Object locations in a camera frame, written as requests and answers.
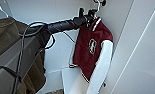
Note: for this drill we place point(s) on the maroon varsity jacket white sleeves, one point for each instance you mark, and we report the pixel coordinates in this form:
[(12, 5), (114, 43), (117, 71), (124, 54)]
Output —
[(83, 50)]

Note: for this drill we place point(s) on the black wardrobe hook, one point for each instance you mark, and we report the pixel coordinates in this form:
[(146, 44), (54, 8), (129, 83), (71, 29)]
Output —
[(103, 2)]

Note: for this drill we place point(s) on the white wardrobe body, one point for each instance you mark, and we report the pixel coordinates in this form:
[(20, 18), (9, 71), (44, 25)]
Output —
[(59, 10)]

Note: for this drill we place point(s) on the white inner cabinet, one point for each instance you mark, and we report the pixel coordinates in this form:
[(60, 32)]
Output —
[(71, 83)]

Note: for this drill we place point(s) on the olive green jacket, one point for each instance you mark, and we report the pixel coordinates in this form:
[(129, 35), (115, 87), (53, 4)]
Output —
[(6, 33)]

